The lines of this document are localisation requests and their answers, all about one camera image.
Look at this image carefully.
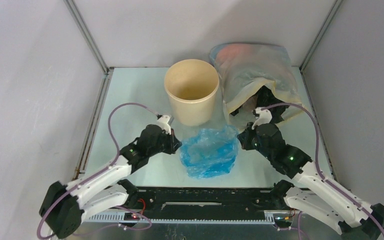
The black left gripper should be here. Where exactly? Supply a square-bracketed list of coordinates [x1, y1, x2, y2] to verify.
[147, 127, 182, 157]

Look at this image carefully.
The blue plastic trash bag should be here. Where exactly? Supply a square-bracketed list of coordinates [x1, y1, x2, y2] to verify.
[179, 125, 239, 179]

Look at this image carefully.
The cream plastic trash bin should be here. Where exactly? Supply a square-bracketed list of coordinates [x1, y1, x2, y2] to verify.
[164, 59, 220, 127]

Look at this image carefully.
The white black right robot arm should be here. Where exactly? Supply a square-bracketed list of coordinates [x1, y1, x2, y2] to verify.
[237, 122, 384, 240]

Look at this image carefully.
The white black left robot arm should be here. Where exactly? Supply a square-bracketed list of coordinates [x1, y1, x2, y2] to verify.
[37, 124, 182, 240]

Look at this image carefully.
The large translucent storage bag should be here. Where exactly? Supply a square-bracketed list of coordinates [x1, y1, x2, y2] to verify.
[209, 43, 303, 131]

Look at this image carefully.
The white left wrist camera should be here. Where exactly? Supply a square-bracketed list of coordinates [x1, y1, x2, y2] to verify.
[156, 114, 174, 135]

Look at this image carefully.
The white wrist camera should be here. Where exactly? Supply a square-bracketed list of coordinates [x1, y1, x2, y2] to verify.
[156, 114, 174, 135]
[251, 107, 273, 130]

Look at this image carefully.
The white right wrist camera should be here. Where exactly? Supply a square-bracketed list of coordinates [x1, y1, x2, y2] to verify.
[251, 107, 273, 130]

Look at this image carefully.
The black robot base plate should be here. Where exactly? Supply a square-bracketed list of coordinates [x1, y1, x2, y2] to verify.
[123, 186, 292, 220]

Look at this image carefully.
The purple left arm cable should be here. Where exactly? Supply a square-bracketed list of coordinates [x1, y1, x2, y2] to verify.
[36, 102, 166, 240]

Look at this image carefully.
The grey slotted cable duct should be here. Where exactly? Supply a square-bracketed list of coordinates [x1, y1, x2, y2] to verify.
[84, 211, 275, 225]

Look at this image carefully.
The aluminium corner frame rail right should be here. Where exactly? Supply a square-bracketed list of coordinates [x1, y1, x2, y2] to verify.
[299, 0, 344, 73]

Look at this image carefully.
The aluminium corner frame rail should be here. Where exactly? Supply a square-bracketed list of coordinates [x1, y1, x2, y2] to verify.
[299, 0, 344, 73]
[63, 0, 110, 75]

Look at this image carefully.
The aluminium corner frame rail left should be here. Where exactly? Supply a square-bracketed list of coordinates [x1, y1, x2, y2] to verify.
[63, 0, 110, 75]

